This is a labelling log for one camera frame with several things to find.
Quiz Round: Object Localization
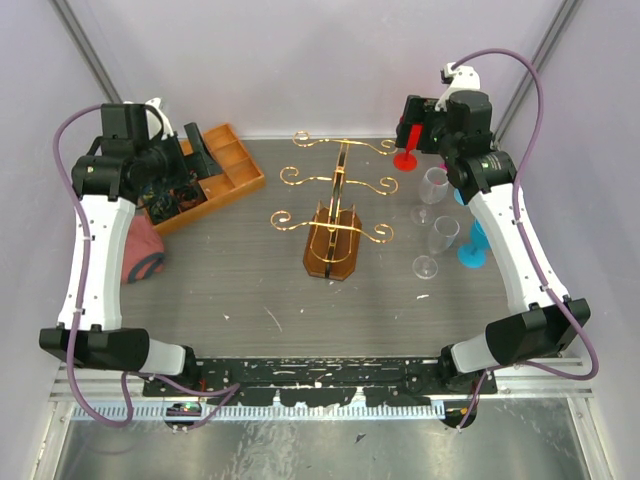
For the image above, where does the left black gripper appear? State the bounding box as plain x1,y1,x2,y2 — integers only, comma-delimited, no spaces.
138,122,222,194

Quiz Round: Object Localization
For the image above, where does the clear wine glass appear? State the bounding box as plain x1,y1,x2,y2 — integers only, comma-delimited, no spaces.
410,167,449,226
412,216,460,280

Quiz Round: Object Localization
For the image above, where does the red plastic wine glass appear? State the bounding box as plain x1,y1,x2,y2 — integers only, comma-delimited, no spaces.
393,125,423,172

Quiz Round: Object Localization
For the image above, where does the light blue plastic wine glass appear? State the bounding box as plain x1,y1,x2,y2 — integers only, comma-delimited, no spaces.
454,189,468,206

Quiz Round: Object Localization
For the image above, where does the clear front wine glass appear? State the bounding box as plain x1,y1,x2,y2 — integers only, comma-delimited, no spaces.
412,216,460,280

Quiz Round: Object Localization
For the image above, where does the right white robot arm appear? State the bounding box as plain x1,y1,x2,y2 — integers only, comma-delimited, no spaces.
395,90,591,394

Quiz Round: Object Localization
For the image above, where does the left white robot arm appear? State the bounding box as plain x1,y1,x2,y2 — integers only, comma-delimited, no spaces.
39,98,209,396

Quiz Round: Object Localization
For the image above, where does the black coiled item on tray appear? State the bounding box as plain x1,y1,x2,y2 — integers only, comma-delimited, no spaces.
173,183,206,212

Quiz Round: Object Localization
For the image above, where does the wooden compartment tray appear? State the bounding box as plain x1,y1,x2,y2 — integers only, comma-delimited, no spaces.
154,123,266,236

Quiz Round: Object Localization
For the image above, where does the black coiled item beside tray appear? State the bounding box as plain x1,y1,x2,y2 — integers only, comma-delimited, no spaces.
140,184,180,225

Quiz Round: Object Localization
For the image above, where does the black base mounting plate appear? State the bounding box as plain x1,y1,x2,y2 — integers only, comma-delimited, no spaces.
175,357,482,408

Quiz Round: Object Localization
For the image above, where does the gold wire wine glass rack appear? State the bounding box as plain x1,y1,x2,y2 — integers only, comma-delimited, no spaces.
270,131,399,281

